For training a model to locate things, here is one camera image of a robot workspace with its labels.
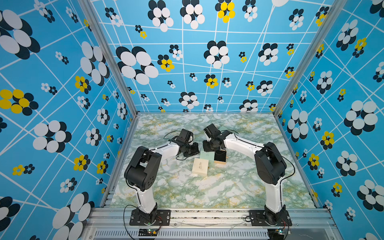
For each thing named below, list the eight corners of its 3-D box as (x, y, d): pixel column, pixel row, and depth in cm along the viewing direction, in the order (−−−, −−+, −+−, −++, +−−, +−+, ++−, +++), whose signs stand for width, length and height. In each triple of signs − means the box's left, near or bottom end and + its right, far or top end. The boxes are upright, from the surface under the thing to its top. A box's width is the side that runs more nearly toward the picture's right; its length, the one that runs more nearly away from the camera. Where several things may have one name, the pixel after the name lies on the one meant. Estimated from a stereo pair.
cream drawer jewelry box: (191, 174, 90) (191, 172, 87) (194, 159, 96) (194, 157, 93) (206, 176, 89) (206, 174, 86) (208, 162, 95) (208, 159, 92)
